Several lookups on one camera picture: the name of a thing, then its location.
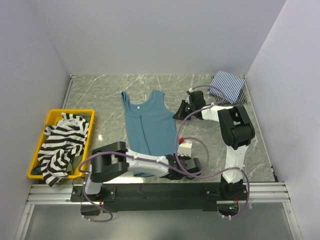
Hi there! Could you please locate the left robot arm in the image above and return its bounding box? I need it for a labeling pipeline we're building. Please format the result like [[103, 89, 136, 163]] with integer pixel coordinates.
[[82, 141, 202, 201]]

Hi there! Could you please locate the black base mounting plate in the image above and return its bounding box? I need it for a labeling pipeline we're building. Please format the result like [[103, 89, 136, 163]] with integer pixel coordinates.
[[70, 182, 250, 213]]

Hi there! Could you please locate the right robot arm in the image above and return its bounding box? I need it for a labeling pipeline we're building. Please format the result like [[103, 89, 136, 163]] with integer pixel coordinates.
[[173, 90, 255, 200]]

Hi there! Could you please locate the teal ribbed tank top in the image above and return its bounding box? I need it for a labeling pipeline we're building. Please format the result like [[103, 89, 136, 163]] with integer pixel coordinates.
[[120, 89, 179, 177]]

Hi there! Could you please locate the black white striped garment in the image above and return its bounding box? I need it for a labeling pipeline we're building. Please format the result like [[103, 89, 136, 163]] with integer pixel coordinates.
[[36, 112, 90, 187]]

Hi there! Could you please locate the blue white striped folded garment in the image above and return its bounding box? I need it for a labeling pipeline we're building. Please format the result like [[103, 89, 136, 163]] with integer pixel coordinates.
[[207, 70, 246, 104]]

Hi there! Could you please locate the dark striped folded garment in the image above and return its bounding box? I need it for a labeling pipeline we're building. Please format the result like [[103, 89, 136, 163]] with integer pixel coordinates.
[[215, 90, 247, 106]]

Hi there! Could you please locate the yellow plastic bin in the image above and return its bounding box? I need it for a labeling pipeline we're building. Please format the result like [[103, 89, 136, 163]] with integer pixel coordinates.
[[27, 109, 95, 186]]

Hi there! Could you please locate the aluminium rail frame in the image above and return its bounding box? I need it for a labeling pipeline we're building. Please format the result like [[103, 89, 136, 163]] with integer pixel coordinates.
[[26, 182, 291, 205]]

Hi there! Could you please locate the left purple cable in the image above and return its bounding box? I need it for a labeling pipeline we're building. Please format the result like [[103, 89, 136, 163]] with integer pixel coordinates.
[[78, 136, 211, 222]]

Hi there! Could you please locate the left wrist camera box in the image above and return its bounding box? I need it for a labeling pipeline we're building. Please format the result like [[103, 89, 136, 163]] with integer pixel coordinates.
[[177, 137, 193, 157]]

